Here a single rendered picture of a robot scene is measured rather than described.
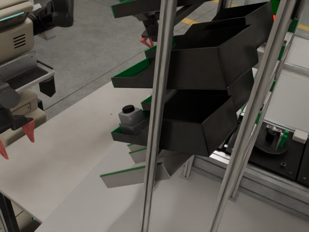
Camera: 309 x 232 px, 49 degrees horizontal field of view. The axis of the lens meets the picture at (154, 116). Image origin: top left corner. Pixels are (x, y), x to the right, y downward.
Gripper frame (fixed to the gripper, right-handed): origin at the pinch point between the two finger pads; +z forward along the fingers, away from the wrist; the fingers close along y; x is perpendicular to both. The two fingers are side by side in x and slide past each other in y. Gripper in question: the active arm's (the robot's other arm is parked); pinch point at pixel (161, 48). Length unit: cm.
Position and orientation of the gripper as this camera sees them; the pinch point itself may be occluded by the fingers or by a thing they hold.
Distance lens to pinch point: 148.8
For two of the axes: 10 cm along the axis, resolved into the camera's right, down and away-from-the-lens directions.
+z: 3.3, 6.3, 7.0
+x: 5.1, -7.5, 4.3
